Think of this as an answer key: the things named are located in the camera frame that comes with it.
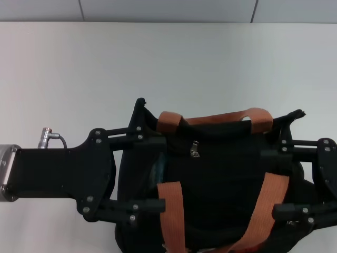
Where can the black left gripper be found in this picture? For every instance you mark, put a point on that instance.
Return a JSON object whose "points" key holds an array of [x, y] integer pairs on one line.
{"points": [[58, 174]]}

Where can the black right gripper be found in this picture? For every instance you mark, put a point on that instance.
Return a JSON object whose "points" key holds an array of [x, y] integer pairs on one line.
{"points": [[327, 168]]}

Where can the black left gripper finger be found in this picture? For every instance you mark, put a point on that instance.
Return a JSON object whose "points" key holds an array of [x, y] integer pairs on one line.
{"points": [[147, 143], [147, 206]]}

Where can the teal grey item inside bag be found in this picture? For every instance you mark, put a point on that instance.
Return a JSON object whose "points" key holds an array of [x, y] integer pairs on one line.
{"points": [[158, 170]]}

